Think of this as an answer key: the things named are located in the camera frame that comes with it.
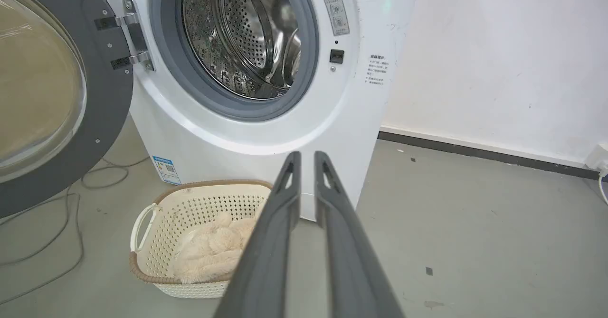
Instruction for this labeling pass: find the white front-load washing machine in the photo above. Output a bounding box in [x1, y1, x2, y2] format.
[89, 0, 422, 222]

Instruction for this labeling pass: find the cream fluffy garment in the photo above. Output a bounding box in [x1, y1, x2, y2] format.
[172, 212, 257, 284]

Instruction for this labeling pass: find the black skirting board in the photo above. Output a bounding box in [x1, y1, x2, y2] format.
[378, 131, 601, 181]

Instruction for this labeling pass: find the cream perforated laundry basket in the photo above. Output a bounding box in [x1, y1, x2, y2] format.
[129, 180, 273, 299]

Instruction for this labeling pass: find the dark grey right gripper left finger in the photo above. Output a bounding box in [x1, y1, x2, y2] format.
[213, 151, 302, 318]

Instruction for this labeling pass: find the grey round washer door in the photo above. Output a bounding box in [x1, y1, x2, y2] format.
[0, 0, 155, 219]

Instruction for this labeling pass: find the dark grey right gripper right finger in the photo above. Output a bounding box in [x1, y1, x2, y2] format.
[314, 151, 405, 318]

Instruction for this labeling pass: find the grey floor cable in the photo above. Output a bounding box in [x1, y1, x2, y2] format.
[0, 156, 151, 305]

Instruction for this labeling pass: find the white wall power plug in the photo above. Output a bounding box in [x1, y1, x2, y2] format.
[584, 142, 608, 205]

